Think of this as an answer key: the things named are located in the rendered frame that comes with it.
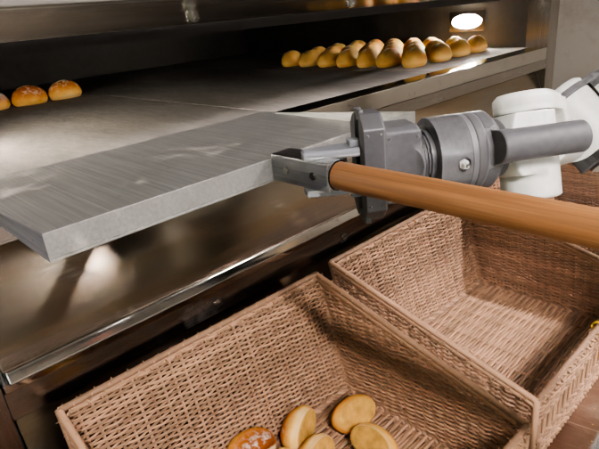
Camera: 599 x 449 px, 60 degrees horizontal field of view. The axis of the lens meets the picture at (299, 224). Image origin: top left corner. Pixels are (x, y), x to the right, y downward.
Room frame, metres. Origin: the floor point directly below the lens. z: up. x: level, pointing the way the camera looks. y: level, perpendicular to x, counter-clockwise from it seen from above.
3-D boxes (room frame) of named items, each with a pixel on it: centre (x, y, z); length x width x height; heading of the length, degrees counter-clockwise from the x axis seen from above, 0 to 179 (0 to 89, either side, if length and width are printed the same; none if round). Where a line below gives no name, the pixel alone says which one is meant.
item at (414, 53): (1.93, -0.35, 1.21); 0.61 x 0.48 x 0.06; 42
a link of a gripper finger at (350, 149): (0.55, -0.04, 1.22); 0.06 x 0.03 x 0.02; 97
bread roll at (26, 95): (1.58, 0.75, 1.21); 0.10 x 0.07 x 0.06; 129
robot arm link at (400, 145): (0.56, -0.13, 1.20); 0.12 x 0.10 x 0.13; 97
